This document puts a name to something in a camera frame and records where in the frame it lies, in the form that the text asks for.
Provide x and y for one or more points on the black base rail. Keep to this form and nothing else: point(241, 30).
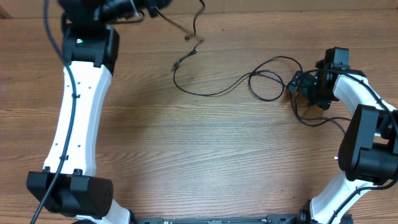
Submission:
point(270, 219)

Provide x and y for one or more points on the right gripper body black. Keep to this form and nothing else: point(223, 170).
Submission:
point(317, 93)

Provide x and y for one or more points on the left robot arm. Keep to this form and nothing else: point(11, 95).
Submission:
point(68, 184)

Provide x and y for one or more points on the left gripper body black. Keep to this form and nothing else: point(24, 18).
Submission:
point(150, 5)

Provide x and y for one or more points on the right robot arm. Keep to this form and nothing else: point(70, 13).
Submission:
point(367, 157)

